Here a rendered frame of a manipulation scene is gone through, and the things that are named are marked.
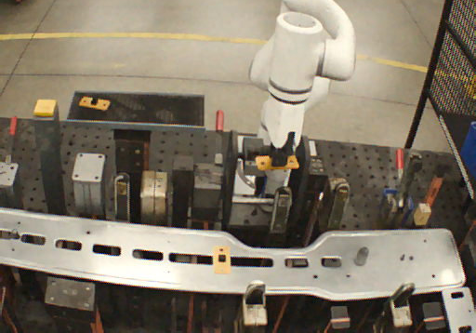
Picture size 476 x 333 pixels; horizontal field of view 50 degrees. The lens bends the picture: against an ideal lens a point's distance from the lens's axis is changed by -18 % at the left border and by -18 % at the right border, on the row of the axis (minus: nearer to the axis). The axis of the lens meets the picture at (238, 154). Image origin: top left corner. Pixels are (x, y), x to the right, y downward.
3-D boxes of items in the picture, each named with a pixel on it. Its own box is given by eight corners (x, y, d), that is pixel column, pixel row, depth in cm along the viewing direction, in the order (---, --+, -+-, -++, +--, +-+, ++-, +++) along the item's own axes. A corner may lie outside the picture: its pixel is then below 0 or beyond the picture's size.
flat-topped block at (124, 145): (118, 238, 173) (112, 121, 144) (119, 219, 179) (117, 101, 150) (149, 242, 174) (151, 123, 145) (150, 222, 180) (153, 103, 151)
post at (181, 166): (168, 270, 167) (172, 168, 141) (168, 257, 171) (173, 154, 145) (185, 271, 167) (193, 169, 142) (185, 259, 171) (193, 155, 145)
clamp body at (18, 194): (11, 267, 155) (-13, 185, 132) (16, 241, 164) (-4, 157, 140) (36, 272, 156) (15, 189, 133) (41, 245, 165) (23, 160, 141)
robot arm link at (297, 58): (318, 72, 113) (271, 62, 114) (327, 16, 105) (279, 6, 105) (317, 95, 107) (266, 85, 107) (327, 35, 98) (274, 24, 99)
